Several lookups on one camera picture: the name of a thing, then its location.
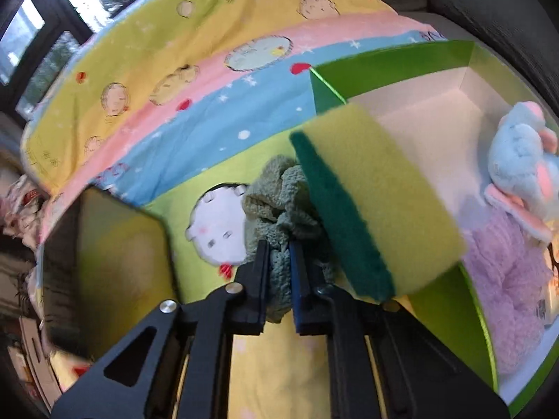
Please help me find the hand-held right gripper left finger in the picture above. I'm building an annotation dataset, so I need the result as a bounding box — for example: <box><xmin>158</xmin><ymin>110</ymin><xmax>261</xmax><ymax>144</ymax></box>
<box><xmin>50</xmin><ymin>239</ymin><xmax>271</xmax><ymax>419</ymax></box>

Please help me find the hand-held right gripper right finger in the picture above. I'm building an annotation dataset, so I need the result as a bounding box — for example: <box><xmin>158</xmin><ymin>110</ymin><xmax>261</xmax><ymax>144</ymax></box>
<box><xmin>288</xmin><ymin>240</ymin><xmax>511</xmax><ymax>419</ymax></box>

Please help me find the green fluffy cloth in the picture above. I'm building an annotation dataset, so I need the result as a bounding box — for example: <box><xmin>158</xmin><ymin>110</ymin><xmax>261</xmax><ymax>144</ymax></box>
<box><xmin>241</xmin><ymin>156</ymin><xmax>346</xmax><ymax>324</ymax></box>

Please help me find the yellow and green sponge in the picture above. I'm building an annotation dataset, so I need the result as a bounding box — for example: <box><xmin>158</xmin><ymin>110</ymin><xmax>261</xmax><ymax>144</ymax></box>
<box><xmin>289</xmin><ymin>102</ymin><xmax>467</xmax><ymax>304</ymax></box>

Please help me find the purple fluffy towel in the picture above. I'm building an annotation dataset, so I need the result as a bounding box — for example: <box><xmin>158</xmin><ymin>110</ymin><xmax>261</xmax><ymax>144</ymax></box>
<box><xmin>460</xmin><ymin>214</ymin><xmax>555</xmax><ymax>376</ymax></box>

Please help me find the green cardboard box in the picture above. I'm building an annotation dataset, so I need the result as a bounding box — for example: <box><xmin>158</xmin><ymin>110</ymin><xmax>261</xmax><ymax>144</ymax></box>
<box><xmin>309</xmin><ymin>40</ymin><xmax>559</xmax><ymax>419</ymax></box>

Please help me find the blue plush elephant toy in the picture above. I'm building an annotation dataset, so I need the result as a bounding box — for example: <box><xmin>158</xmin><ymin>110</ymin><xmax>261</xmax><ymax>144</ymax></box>
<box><xmin>484</xmin><ymin>101</ymin><xmax>559</xmax><ymax>245</ymax></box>

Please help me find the black tin box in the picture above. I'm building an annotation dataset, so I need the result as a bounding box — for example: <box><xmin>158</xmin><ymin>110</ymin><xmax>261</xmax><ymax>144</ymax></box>
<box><xmin>37</xmin><ymin>185</ymin><xmax>182</xmax><ymax>359</ymax></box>

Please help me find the cartoon printed blanket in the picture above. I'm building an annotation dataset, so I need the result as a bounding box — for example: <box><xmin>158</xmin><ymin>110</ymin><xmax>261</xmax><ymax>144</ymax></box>
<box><xmin>20</xmin><ymin>0</ymin><xmax>455</xmax><ymax>419</ymax></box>

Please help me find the pile of clothes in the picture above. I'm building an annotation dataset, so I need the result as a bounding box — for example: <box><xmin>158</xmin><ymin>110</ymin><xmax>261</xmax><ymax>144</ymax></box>
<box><xmin>0</xmin><ymin>175</ymin><xmax>49</xmax><ymax>249</ymax></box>

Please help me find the grey sofa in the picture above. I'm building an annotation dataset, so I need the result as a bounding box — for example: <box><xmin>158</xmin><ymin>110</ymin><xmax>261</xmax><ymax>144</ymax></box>
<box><xmin>367</xmin><ymin>0</ymin><xmax>559</xmax><ymax>110</ymax></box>

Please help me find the black framed window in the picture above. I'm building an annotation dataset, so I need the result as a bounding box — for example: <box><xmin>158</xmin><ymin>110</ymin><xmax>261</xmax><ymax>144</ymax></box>
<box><xmin>0</xmin><ymin>0</ymin><xmax>206</xmax><ymax>118</ymax></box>

